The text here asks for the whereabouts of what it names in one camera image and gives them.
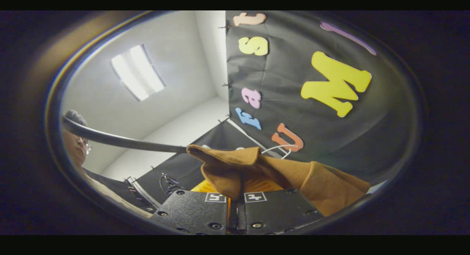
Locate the person's head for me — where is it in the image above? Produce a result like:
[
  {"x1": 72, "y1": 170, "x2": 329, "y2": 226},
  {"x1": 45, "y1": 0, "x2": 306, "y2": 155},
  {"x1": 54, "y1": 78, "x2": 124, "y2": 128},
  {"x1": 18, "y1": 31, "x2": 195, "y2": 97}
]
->
[{"x1": 61, "y1": 109, "x2": 93, "y2": 167}]

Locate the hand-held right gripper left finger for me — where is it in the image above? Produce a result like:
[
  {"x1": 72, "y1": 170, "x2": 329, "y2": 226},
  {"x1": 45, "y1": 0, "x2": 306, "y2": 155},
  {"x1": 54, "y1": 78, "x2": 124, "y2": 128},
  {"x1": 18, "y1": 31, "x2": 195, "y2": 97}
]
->
[{"x1": 151, "y1": 180, "x2": 236, "y2": 235}]

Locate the white wire hanger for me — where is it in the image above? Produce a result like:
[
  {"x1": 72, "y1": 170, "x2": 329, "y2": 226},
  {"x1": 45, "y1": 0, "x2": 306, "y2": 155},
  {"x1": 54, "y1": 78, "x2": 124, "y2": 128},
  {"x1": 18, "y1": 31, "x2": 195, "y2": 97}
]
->
[{"x1": 235, "y1": 144, "x2": 299, "y2": 160}]

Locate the large ceiling light panel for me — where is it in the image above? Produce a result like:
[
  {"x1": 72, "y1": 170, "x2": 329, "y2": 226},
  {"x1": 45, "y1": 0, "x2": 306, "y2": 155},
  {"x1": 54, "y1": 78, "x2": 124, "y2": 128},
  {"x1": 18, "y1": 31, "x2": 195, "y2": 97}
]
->
[{"x1": 110, "y1": 44, "x2": 166, "y2": 102}]

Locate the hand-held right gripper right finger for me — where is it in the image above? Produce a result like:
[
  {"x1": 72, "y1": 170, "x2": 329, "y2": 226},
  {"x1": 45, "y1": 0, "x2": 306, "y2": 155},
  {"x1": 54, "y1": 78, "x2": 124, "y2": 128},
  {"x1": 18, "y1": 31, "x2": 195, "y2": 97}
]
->
[{"x1": 237, "y1": 178, "x2": 326, "y2": 235}]

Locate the brown shirt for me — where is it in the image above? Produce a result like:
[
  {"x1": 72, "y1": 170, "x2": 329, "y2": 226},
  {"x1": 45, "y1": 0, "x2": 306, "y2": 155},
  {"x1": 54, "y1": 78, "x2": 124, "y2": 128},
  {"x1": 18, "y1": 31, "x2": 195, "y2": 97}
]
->
[{"x1": 186, "y1": 144, "x2": 371, "y2": 217}]

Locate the black backdrop cloth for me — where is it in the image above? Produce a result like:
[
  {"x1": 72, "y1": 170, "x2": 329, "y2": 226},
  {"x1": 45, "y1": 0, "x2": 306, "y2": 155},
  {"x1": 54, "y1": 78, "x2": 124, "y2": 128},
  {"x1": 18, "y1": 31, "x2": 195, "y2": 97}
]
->
[{"x1": 134, "y1": 11, "x2": 419, "y2": 204}]

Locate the black clothes rack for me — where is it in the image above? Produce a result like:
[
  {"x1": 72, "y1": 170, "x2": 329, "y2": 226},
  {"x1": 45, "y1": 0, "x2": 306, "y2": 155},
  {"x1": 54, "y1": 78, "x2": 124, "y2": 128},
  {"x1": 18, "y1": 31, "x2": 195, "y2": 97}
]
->
[{"x1": 61, "y1": 116, "x2": 188, "y2": 154}]

